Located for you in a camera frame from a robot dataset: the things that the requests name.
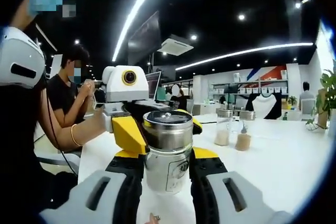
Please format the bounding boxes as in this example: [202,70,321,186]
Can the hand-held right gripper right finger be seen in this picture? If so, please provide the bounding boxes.
[188,147,296,224]

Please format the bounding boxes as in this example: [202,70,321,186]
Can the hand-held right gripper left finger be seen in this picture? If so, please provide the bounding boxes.
[38,149,148,224]

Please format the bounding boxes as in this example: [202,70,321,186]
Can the tall seasoning bottle white contents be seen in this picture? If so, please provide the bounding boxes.
[214,110,234,146]

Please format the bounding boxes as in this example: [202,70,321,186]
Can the small glass seasoning bottle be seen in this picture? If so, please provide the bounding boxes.
[142,110,194,196]

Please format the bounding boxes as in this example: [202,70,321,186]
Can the tall seasoning bottle brown contents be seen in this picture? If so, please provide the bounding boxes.
[235,111,257,152]

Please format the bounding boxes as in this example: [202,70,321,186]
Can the person's left hand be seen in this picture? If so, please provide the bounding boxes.
[78,113,108,145]

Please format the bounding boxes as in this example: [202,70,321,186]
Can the person's right hand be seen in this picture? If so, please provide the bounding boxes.
[148,212,162,224]

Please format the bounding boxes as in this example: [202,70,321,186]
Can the open white laptop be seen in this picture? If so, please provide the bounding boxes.
[145,71,162,101]

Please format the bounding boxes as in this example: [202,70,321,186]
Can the white office chair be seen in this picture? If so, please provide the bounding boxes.
[36,153,81,172]

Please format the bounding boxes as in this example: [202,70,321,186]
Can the gold bangle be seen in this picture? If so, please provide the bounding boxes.
[70,123,83,147]

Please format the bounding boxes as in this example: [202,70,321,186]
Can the hanging dark screen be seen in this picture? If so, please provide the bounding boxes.
[128,11,161,57]

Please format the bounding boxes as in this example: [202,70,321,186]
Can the black and white shirt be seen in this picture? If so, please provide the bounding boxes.
[245,93,283,120]

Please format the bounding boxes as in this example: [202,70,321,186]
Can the shelf with white storage bins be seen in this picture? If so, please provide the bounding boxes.
[211,69,289,96]

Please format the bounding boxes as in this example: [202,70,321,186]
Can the ceiling air conditioner unit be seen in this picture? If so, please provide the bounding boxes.
[156,34,194,56]

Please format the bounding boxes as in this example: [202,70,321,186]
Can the white ceiling light strip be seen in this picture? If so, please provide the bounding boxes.
[112,0,166,62]
[175,41,314,72]

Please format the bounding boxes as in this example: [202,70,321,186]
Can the operator with blue mask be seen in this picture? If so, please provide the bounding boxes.
[0,19,79,209]

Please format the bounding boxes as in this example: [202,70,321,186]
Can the white chest-worn device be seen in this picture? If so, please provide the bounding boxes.
[0,26,46,90]

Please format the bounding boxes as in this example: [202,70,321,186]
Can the small potted plant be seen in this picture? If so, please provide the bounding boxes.
[287,95,299,109]

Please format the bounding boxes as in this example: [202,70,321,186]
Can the white mesh chair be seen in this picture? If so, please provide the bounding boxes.
[300,98,317,121]

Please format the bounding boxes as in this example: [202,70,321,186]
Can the brown paper bag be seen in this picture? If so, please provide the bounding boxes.
[316,87,329,127]

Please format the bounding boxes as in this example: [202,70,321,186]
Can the green plant in white pot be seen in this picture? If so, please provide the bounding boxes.
[306,68,336,133]

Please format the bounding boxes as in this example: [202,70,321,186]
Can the thin black device cable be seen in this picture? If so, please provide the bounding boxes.
[44,87,79,177]

